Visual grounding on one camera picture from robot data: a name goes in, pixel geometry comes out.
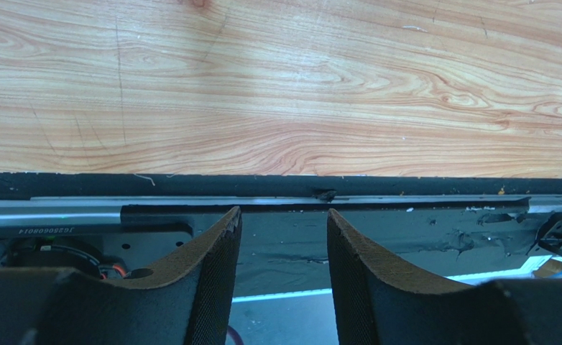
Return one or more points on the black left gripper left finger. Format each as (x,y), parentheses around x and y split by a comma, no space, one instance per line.
(182,298)

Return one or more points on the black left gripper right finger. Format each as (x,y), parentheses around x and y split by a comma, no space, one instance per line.
(380,298)

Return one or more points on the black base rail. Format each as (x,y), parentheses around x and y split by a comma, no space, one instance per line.
(113,226)

